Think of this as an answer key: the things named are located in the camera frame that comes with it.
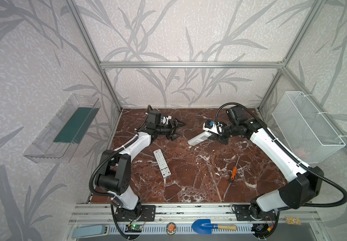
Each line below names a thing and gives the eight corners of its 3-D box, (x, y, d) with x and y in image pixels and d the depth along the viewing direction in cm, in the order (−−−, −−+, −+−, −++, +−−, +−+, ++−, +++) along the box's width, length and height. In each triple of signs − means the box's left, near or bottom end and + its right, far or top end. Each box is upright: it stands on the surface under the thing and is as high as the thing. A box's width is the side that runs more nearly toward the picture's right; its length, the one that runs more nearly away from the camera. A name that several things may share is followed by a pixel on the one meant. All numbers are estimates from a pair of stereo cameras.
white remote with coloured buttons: (163, 178, 87) (162, 177, 85) (152, 153, 97) (152, 151, 96) (172, 174, 89) (171, 172, 87) (160, 149, 99) (160, 148, 97)
